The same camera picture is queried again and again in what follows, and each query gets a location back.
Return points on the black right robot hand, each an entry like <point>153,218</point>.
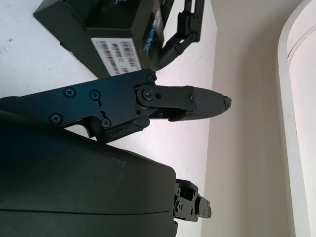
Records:
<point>74,185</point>

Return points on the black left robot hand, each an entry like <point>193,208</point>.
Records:
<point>182,37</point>

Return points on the black RealSense box lid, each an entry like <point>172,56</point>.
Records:
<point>128,34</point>

